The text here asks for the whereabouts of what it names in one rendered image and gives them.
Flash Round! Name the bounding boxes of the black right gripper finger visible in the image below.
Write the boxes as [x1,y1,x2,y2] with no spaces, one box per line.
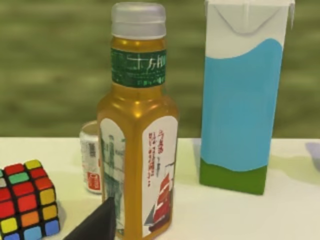
[62,196,117,240]

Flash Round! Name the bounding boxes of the white red drink can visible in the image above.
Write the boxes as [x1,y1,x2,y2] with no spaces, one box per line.
[79,120,103,195]

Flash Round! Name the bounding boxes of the multicoloured puzzle cube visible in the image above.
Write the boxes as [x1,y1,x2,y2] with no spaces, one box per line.
[0,159,61,240]

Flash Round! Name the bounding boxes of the amber tea bottle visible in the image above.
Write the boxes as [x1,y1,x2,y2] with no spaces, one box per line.
[96,1,180,240]

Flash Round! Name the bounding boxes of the white blue green carton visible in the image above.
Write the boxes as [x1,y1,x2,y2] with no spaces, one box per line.
[199,0,296,196]

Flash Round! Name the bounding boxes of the pale purple object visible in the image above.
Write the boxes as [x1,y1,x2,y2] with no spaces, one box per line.
[305,142,320,172]

